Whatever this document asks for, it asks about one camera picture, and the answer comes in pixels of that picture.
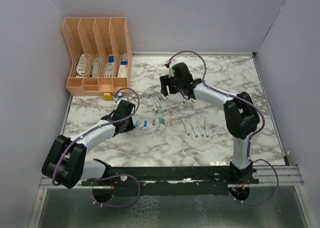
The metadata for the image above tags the yellow rectangular stamp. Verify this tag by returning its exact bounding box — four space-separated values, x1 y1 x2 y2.
103 92 113 101

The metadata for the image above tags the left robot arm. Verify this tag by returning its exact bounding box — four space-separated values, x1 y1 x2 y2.
41 100 136 189

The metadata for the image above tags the peach plastic desk organizer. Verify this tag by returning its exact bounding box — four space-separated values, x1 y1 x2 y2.
62 17 133 97

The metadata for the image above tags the small white red box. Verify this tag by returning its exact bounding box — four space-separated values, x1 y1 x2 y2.
122 53 128 62

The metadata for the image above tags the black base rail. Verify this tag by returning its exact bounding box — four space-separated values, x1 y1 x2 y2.
81 166 259 197

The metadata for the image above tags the white remote in organizer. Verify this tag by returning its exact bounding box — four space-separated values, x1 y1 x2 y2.
76 53 87 77

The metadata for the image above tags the cyan marker pen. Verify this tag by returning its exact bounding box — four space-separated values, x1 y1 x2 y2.
150 96 158 113

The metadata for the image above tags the white cardboard box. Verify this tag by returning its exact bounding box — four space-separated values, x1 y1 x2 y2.
117 60 129 78

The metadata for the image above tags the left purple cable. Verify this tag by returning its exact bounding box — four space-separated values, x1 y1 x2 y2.
51 87 141 209

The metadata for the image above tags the grey stapler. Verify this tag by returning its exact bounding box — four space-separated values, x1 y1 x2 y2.
91 56 101 78

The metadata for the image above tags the white paper packet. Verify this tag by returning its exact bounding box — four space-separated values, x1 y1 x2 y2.
103 55 115 78

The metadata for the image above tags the grey marker pen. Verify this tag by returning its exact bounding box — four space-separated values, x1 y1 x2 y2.
188 118 199 138

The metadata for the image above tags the peach marker pen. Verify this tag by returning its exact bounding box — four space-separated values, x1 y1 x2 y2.
181 117 190 136

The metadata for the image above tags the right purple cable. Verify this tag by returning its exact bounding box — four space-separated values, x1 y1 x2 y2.
164 50 280 206

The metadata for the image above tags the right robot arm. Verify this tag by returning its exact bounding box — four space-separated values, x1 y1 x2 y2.
159 62 260 184

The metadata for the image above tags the teal marker pen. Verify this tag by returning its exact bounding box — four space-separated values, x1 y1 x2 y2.
195 117 204 137

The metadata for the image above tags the light blue marker pen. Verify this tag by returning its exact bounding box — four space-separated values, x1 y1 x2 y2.
155 97 167 112

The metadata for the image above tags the magenta marker pen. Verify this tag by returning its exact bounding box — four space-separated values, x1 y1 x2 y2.
204 117 209 138

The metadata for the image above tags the purple cable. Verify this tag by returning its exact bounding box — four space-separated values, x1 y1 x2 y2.
51 87 141 209
164 50 280 206

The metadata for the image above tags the pink marker pen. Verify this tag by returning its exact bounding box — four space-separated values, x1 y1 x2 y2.
164 97 176 109

